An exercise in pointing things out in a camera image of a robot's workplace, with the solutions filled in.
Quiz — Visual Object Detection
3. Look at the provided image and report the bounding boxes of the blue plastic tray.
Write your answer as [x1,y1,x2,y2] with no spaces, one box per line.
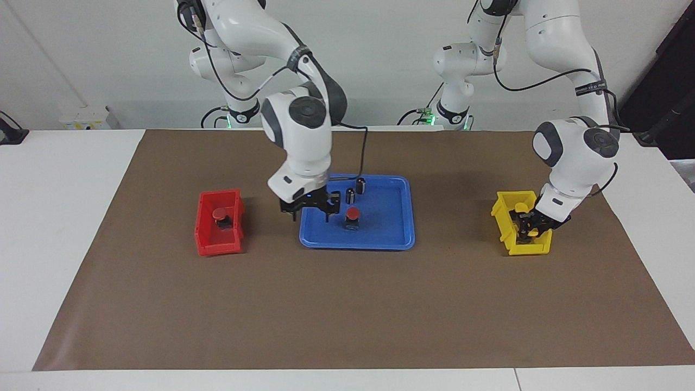
[299,173,416,251]

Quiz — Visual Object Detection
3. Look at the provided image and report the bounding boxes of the black stand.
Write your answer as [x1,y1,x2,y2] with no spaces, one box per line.
[619,0,695,161]

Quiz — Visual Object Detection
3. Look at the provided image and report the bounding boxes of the black base cable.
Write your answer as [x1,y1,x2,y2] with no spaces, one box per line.
[200,106,231,130]
[396,81,474,131]

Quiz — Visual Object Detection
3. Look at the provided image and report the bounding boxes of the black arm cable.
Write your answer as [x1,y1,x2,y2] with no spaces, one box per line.
[491,30,621,197]
[176,0,370,182]

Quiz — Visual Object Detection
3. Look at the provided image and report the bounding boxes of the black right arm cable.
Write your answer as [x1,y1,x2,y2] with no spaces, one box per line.
[176,0,370,182]

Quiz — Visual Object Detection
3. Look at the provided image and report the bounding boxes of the black right base cable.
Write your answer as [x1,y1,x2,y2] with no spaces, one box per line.
[200,106,231,130]

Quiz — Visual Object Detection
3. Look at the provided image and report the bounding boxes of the red plastic bin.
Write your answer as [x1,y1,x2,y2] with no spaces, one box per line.
[195,189,245,257]

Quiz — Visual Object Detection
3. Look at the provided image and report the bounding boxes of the white power strip box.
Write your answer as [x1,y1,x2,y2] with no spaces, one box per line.
[59,106,112,130]

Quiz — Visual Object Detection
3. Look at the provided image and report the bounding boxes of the brown paper table mat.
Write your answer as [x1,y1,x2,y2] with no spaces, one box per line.
[33,129,695,371]

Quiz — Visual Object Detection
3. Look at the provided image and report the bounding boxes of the black clamp device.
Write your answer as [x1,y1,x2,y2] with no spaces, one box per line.
[0,111,29,146]

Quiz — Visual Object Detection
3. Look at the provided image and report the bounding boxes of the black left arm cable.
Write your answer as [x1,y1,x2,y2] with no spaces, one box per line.
[491,30,621,197]

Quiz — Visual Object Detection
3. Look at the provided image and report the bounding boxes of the yellow plastic bin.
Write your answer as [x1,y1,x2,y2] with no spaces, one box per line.
[491,190,553,256]

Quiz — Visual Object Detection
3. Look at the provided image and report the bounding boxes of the black left base cable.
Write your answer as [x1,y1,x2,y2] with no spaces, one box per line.
[396,81,474,131]

